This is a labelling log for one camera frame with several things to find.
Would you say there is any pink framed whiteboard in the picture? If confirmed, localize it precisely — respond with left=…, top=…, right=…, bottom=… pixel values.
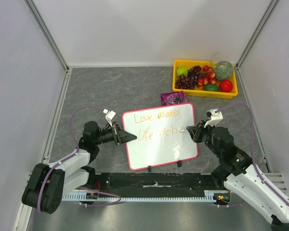
left=122, top=103, right=198, bottom=170

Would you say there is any green mango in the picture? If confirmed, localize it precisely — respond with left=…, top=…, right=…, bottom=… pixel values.
left=204, top=84, right=219, bottom=92

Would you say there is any green apple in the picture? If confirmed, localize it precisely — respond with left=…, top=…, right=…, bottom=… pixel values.
left=176, top=67, right=188, bottom=76

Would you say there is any yellow plastic tray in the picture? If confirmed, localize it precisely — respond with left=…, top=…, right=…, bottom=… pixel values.
left=172, top=60, right=238, bottom=99

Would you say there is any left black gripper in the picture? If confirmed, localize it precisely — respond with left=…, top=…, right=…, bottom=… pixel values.
left=94, top=122, right=136, bottom=145

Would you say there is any red peach cluster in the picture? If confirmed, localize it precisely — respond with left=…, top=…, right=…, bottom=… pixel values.
left=197, top=65, right=219, bottom=90

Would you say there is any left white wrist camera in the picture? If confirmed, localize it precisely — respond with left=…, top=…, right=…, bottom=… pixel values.
left=103, top=109, right=116, bottom=127

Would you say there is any purple snack bag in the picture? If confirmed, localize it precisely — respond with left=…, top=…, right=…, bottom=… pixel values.
left=160, top=91, right=187, bottom=105

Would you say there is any green netted melon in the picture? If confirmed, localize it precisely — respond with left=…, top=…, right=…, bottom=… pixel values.
left=214, top=61, right=234, bottom=81

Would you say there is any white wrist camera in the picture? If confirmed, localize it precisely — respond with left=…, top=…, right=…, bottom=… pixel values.
left=204, top=108, right=223, bottom=128
left=103, top=109, right=116, bottom=127

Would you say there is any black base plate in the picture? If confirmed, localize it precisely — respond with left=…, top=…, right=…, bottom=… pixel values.
left=83, top=173, right=226, bottom=198

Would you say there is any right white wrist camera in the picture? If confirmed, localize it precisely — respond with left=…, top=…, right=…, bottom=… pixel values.
left=204, top=108, right=223, bottom=128

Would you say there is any light blue cable duct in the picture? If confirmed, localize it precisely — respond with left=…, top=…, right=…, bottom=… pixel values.
left=62, top=190, right=229, bottom=203

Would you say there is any dark purple grape bunch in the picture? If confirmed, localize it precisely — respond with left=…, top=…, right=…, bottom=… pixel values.
left=175, top=65, right=202, bottom=90

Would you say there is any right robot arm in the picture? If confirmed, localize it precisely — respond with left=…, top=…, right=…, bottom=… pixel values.
left=186, top=121, right=289, bottom=231

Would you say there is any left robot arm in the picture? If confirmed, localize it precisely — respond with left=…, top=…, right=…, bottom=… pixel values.
left=22, top=121, right=137, bottom=214

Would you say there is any red apple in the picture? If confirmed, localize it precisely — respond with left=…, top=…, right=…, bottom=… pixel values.
left=219, top=79, right=233, bottom=93

